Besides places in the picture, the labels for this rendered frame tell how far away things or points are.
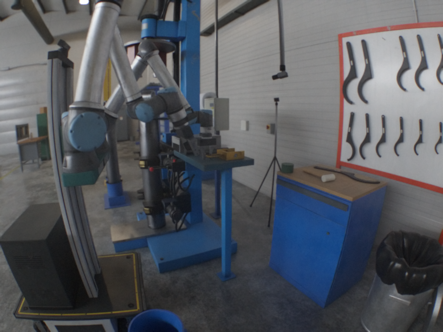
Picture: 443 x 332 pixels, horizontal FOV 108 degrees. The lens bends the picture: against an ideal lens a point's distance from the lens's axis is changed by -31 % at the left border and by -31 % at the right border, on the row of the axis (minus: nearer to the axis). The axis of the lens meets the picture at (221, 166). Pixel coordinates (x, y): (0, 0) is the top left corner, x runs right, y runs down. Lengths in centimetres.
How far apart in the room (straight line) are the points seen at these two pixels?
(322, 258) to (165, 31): 253
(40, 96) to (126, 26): 587
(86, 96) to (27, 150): 723
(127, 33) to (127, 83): 1273
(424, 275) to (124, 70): 189
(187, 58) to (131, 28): 1155
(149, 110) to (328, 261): 148
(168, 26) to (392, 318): 315
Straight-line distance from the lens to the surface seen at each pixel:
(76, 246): 145
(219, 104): 285
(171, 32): 264
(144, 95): 244
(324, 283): 187
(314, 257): 184
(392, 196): 268
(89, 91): 95
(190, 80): 253
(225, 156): 171
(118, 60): 117
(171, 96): 111
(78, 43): 1375
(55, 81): 128
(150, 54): 155
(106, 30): 102
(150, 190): 253
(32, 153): 809
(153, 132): 241
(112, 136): 369
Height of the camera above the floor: 142
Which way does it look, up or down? 13 degrees down
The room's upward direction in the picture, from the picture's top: straight up
